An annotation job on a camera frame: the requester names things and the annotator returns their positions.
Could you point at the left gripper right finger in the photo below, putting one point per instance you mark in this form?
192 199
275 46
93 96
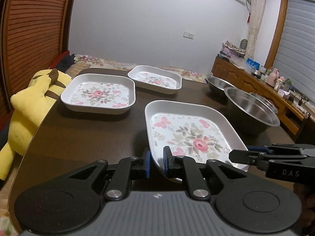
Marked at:
244 201

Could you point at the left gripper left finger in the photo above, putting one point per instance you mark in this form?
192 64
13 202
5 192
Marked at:
72 200

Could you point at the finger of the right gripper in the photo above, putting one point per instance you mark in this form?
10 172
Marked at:
285 149
255 157

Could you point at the floral square plate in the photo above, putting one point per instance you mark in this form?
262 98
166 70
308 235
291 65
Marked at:
156 79
99 93
192 130

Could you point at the medium steel bowl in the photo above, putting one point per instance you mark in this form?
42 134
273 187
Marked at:
217 85

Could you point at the wooden sideboard cabinet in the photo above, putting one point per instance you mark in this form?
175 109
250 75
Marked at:
294 121

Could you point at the large steel bowl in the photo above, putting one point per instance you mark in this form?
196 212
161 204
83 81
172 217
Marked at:
248 113

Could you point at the pink thermos bottle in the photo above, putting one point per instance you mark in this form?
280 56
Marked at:
272 78

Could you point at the blue box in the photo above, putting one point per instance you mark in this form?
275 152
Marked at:
252 63

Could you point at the yellow plush toy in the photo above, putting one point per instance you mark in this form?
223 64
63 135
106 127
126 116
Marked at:
31 106

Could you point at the stack of folded cloths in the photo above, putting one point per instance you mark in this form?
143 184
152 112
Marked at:
230 50

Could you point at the floral bed blanket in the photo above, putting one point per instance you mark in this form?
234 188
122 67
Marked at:
86 61

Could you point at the beige curtain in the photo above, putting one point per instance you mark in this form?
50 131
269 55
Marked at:
256 16

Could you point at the wooden louvered wardrobe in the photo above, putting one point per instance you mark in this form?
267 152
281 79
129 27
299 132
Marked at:
33 34

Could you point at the white wall switch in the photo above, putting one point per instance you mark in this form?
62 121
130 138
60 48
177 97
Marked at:
188 35

